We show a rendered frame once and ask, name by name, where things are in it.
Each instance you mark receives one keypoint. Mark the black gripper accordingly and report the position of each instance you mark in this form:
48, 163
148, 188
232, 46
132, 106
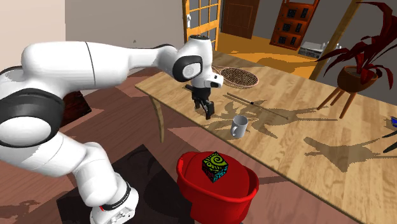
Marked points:
201, 92

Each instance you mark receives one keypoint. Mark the patterned green black cube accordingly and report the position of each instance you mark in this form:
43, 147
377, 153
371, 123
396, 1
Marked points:
215, 167

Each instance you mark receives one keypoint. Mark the white mug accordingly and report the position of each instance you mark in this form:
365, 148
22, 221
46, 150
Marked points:
239, 127

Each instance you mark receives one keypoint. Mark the wooden table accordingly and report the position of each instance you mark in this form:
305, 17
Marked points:
310, 136

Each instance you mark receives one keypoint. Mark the orange glass-paned door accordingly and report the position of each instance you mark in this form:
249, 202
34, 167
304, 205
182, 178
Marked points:
201, 18

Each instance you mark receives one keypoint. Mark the dark robot stand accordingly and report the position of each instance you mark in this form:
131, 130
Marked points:
155, 192

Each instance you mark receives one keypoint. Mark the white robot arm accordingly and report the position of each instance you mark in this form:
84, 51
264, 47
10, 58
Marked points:
62, 65

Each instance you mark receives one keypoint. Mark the dark green leaf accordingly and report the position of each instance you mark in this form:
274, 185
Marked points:
391, 145

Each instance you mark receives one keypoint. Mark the red plastic bucket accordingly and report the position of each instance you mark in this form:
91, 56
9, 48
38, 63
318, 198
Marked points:
214, 198

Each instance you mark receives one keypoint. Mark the brown wooden door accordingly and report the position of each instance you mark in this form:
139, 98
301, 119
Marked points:
238, 17

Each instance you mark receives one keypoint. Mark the small blue object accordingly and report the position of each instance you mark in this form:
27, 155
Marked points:
394, 122

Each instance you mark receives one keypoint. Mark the red-leaved plant in brown pot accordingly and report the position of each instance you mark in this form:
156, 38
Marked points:
356, 77

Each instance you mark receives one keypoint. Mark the brown shelf cabinet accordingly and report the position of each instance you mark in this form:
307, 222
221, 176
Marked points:
293, 23

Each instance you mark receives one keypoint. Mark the woven wicker tray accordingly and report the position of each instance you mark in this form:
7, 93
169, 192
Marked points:
239, 77

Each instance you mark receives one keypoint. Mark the wooden post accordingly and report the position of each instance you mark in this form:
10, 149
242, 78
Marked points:
333, 40

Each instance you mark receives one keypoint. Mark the dark red wooden box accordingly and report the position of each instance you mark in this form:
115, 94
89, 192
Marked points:
76, 107

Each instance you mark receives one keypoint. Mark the thin wooden stick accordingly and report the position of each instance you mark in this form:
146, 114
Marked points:
263, 107

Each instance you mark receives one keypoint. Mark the grey white appliance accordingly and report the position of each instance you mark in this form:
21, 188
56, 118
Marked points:
311, 49

